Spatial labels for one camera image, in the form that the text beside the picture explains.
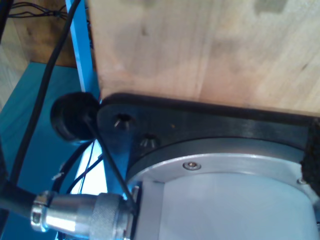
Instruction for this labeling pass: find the black mounting plate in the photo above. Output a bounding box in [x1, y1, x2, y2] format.
[96, 92, 320, 176]

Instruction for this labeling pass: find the black round knob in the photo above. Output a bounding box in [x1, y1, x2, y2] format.
[49, 91, 101, 145]

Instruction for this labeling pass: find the blue bench frame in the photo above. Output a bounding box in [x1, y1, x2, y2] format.
[0, 0, 131, 240]

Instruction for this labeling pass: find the thin wire bundle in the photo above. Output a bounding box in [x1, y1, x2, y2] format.
[6, 1, 69, 20]

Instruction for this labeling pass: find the thin black cable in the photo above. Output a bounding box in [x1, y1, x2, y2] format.
[8, 0, 82, 183]

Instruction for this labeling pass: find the thin black wire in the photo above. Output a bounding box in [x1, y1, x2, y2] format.
[83, 113, 138, 217]

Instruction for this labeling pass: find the black cable with metal plug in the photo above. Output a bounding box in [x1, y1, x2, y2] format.
[0, 181, 138, 240]

